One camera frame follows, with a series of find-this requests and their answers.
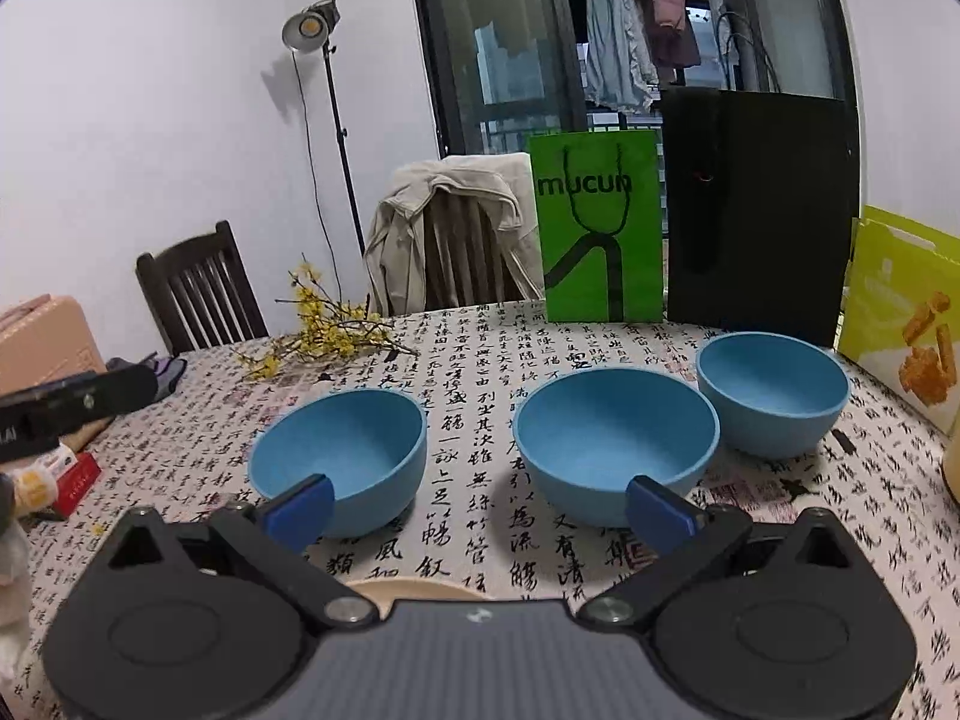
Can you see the cream plate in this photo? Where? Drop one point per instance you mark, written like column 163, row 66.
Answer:
column 397, row 589

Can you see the blue bowl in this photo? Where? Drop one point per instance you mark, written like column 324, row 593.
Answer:
column 772, row 397
column 367, row 457
column 600, row 435

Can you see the pink hanging garment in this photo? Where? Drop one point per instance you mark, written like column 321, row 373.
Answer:
column 667, row 7

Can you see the dark wooden chair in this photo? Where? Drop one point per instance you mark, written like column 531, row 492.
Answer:
column 187, row 247

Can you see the studio light on stand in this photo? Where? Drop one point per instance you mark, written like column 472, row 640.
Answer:
column 307, row 26

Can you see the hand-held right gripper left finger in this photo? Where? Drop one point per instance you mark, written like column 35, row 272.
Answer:
column 300, row 514

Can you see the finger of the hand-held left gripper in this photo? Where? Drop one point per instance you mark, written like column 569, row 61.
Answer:
column 112, row 390

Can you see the light blue hanging shirt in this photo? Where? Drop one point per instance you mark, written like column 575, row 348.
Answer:
column 615, row 37

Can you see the green paper bag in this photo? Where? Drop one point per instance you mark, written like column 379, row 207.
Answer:
column 645, row 255

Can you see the yellow thermos jug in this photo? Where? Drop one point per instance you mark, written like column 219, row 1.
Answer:
column 954, row 465

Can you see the white blue box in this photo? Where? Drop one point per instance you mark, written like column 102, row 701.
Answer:
column 64, row 459

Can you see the yellow flower branch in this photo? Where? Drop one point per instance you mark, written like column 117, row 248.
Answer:
column 337, row 322

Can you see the red box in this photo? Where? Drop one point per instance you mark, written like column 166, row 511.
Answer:
column 79, row 480

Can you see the grey purple cloth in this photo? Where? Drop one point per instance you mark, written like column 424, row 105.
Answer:
column 169, row 373

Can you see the black paper bag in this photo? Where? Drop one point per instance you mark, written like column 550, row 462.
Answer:
column 765, row 225

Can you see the black framed glass door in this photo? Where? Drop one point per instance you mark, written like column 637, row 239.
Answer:
column 510, row 52

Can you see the pink small suitcase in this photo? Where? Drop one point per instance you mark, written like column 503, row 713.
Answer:
column 45, row 345

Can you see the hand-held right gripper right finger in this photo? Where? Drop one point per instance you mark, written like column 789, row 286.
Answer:
column 660, row 514

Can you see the calligraphy printed tablecloth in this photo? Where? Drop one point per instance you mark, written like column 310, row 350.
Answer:
column 465, row 420

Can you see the wooden chair with jacket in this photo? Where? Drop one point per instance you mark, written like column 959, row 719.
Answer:
column 465, row 247

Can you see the yellow-green snack box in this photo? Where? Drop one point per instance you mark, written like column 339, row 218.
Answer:
column 877, row 292

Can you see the white hanging garment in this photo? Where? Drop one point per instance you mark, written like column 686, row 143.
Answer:
column 720, row 15

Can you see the beige jacket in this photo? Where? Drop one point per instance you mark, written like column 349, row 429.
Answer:
column 397, row 232

